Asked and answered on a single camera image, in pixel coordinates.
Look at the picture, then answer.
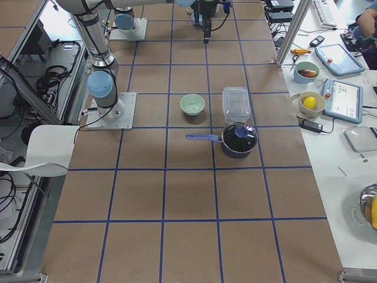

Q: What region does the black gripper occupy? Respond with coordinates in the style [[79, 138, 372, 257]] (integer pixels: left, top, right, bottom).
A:
[[199, 0, 219, 44]]

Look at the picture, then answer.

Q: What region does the green bowl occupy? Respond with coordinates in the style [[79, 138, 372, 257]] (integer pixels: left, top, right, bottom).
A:
[[180, 94, 206, 116]]

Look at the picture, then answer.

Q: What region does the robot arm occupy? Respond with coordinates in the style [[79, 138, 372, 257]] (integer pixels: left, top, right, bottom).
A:
[[58, 0, 220, 68], [114, 6, 138, 34]]

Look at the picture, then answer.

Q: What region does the blue bowl with fruit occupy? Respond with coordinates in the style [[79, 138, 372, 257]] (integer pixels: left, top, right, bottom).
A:
[[293, 61, 319, 84]]

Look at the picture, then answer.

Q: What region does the cream bowl with lemon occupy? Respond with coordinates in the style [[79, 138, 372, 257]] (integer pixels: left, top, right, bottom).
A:
[[298, 91, 326, 119]]

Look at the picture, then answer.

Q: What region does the steel bowl with banana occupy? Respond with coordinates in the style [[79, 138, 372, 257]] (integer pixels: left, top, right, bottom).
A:
[[351, 183, 376, 231]]

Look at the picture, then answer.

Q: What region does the clear plastic food container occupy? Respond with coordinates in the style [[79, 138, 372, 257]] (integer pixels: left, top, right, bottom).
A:
[[222, 87, 250, 124]]

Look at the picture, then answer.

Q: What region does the yellow screwdriver tool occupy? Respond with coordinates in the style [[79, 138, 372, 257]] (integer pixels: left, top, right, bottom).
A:
[[290, 48, 312, 55]]

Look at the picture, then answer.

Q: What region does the dark blue saucepan with lid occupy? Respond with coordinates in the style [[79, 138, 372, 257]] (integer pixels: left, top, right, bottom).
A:
[[185, 122, 258, 159]]

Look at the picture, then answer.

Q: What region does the white keyboard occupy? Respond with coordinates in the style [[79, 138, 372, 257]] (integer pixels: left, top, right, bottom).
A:
[[312, 0, 338, 28]]

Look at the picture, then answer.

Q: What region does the blue teach pendant tablet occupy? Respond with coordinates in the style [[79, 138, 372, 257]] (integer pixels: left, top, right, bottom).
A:
[[315, 44, 365, 76]]

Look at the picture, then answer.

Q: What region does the black power brick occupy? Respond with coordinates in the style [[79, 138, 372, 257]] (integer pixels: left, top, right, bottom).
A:
[[299, 119, 323, 133]]

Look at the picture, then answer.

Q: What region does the white plastic sheet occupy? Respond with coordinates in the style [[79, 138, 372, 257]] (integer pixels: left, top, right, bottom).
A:
[[1, 124, 79, 177]]

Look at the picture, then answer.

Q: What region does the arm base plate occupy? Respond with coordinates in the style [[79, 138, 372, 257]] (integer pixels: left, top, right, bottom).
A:
[[85, 92, 137, 130], [108, 18, 148, 41]]

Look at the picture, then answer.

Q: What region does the aluminium frame post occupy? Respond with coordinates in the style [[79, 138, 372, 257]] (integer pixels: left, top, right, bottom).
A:
[[276, 0, 312, 67]]

